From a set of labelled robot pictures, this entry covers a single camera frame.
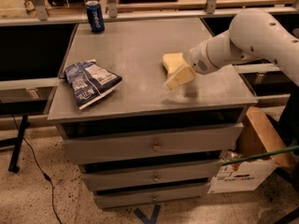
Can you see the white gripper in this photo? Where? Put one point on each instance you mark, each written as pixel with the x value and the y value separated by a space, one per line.
pixel 198 60

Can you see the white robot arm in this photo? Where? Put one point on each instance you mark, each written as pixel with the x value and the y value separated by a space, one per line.
pixel 253 34

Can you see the yellow sponge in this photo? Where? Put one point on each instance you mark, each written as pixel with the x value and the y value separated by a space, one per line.
pixel 172 61

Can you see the grey drawer cabinet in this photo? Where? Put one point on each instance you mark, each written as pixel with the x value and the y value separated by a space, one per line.
pixel 141 104

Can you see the cardboard box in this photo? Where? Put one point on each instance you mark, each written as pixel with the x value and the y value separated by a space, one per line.
pixel 257 137

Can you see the blue chip bag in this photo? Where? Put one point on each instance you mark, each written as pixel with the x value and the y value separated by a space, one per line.
pixel 90 82

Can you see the middle grey drawer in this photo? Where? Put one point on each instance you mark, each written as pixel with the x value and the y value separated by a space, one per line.
pixel 150 175

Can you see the grey drawer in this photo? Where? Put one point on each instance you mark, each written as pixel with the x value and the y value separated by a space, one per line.
pixel 159 195
pixel 148 145
pixel 150 175

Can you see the blue pepsi can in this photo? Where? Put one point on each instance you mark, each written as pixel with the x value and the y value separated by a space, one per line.
pixel 95 18

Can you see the green pole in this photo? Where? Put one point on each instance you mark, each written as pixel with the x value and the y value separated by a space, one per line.
pixel 263 155

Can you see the top grey drawer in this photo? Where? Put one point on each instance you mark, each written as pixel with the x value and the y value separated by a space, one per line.
pixel 148 145

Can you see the bottom grey drawer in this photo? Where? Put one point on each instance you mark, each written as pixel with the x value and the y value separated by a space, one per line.
pixel 159 195

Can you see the black metal stand leg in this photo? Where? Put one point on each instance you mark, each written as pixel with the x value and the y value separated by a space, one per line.
pixel 13 167

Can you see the metal railing frame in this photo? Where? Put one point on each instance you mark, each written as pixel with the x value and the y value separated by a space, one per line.
pixel 33 12

